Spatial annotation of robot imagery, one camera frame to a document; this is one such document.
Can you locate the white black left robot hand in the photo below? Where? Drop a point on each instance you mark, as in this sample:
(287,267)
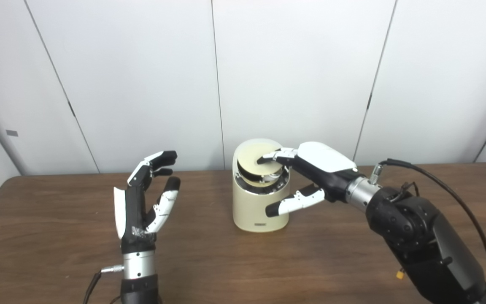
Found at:
(135,223)

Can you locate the cream-colored bin body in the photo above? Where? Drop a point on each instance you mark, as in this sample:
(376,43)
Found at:
(249,211)

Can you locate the cream round bin lid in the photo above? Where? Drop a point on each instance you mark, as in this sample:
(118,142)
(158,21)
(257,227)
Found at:
(253,169)

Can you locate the small gray wall tag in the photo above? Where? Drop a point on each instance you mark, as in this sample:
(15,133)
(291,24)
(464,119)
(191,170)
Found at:
(12,133)

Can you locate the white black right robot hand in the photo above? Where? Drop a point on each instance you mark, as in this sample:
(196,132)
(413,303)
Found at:
(323,162)

